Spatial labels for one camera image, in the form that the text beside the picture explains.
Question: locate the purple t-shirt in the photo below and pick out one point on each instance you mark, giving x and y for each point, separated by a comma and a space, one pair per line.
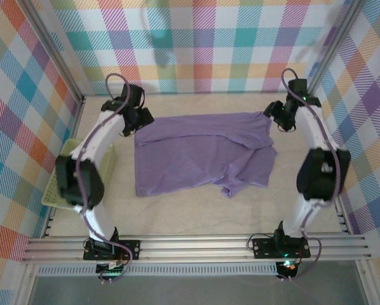
183, 159

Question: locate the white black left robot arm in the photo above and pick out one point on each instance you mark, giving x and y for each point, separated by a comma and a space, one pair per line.
102, 139

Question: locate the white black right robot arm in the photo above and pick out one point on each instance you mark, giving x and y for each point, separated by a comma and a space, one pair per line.
317, 181

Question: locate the green plastic basket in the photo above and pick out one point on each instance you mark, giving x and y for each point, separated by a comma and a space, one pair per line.
50, 193

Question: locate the aluminium frame post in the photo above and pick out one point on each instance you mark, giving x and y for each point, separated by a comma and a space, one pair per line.
331, 47
57, 47

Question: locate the aluminium table side rail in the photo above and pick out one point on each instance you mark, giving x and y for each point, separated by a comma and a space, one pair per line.
343, 222
48, 222

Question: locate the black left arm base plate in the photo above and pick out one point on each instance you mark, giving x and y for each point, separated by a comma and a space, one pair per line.
132, 249

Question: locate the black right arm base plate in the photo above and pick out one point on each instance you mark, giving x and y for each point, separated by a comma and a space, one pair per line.
263, 249

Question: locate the aluminium mounting rail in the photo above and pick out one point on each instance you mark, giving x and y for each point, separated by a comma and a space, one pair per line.
193, 248

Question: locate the aluminium frame leg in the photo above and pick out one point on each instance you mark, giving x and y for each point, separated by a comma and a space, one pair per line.
368, 286
26, 286

